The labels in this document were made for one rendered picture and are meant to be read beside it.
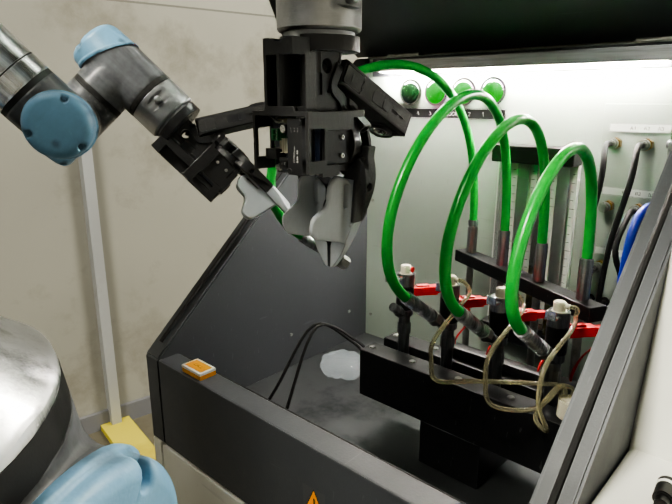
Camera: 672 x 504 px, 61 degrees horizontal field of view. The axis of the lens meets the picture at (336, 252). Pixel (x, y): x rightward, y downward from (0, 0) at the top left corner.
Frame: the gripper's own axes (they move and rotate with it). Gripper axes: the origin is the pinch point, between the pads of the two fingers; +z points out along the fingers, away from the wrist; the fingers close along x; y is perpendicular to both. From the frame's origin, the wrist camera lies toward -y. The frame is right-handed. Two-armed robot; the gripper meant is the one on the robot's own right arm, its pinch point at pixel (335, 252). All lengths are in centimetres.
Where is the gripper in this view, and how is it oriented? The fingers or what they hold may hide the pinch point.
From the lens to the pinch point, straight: 56.8
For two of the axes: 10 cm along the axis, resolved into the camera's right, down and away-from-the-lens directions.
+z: 0.0, 9.7, 2.6
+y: -6.8, 1.9, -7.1
